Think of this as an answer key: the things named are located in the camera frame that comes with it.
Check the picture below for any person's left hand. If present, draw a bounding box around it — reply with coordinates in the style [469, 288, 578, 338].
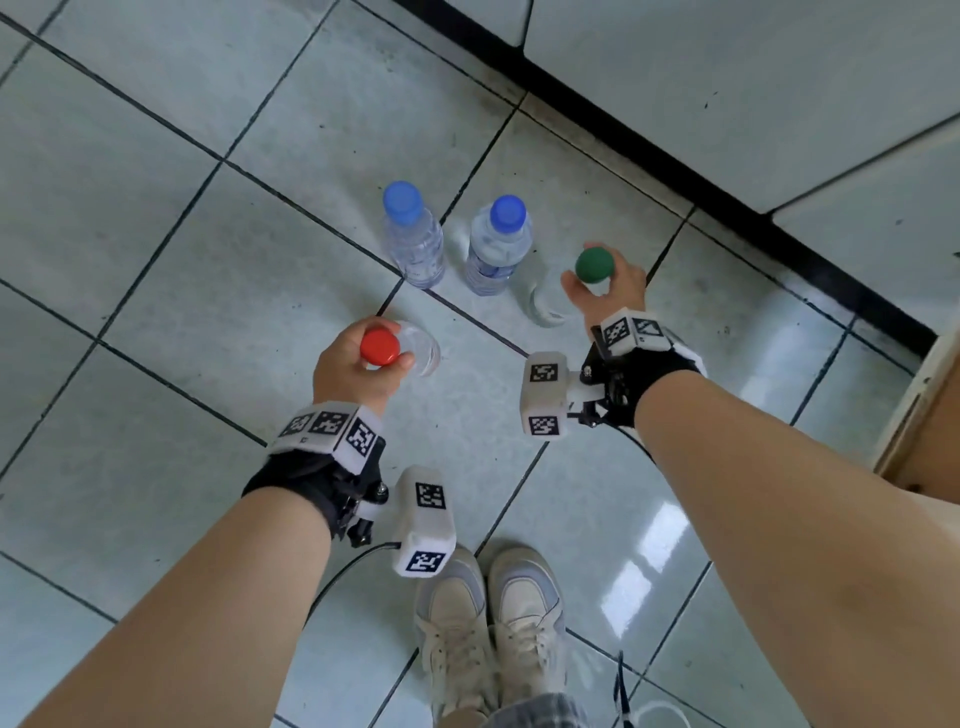
[312, 315, 416, 418]

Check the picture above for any person's right hand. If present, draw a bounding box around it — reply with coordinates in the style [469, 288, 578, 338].
[561, 241, 648, 336]

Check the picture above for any clear bottle with red cap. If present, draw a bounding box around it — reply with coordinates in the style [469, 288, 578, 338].
[359, 319, 442, 378]

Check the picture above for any clear bottle with green cap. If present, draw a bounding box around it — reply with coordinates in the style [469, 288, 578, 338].
[522, 246, 618, 330]

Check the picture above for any person's right forearm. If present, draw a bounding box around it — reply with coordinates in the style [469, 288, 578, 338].
[633, 367, 960, 728]

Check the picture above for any person's left forearm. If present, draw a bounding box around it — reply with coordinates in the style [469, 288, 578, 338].
[15, 486, 336, 728]

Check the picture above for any clear bottle with blue cap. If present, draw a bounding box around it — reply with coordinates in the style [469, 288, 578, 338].
[382, 180, 447, 291]
[463, 194, 534, 297]

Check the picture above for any beige sneaker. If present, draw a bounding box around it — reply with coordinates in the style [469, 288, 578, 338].
[487, 546, 568, 708]
[413, 545, 498, 726]

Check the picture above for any blue jeans leg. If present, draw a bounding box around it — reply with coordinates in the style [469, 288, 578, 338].
[441, 692, 591, 728]

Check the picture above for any wooden furniture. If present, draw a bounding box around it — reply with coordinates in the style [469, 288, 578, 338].
[873, 328, 960, 505]

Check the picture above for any black wrist strap with markers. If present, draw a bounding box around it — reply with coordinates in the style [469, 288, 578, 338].
[241, 401, 388, 541]
[581, 308, 708, 430]

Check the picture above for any white wrist camera with markers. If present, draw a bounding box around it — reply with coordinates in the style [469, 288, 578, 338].
[520, 351, 572, 439]
[391, 465, 458, 579]

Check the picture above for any black camera cable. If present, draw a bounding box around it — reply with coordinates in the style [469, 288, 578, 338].
[306, 540, 402, 620]
[615, 424, 655, 460]

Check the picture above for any black and white cable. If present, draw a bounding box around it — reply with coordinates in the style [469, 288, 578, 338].
[611, 651, 680, 728]

